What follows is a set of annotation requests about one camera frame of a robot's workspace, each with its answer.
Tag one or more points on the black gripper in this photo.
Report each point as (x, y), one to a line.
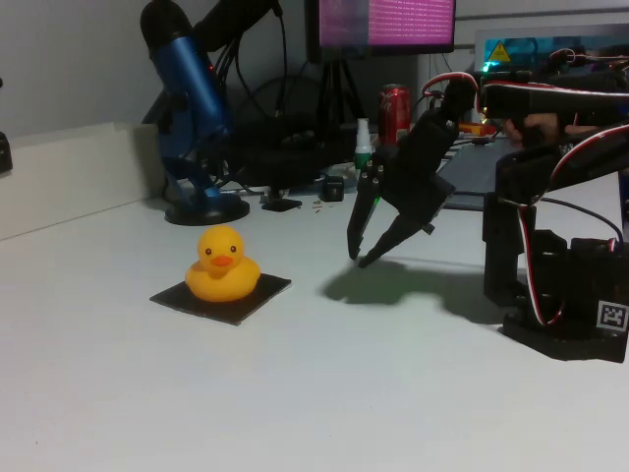
(402, 193)

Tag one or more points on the yellow rubber duck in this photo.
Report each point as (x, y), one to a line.
(221, 285)

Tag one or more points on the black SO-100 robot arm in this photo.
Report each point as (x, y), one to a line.
(540, 103)

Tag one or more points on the black square mat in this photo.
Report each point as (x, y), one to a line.
(272, 286)

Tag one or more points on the person's right hand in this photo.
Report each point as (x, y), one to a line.
(545, 127)

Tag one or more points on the small black cube device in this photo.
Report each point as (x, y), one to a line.
(332, 188)

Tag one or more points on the white green spray bottle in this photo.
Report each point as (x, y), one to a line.
(362, 145)

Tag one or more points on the small black flat stand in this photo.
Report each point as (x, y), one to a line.
(281, 203)

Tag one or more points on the red soda can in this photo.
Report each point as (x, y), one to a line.
(394, 113)

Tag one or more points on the black audio device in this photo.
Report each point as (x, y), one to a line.
(285, 157)

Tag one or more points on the black tripod behind monitor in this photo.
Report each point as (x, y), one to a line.
(339, 98)

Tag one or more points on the computer monitor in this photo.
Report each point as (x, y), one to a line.
(388, 24)

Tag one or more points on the glass computer case with lights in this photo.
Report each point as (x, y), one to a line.
(521, 49)

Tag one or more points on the blue desktop microphone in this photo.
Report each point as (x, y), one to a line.
(191, 74)

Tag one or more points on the black white fiducial marker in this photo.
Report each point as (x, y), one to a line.
(613, 314)

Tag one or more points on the white raised ledge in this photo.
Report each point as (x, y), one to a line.
(74, 172)

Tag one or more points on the black object at edge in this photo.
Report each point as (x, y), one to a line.
(4, 155)

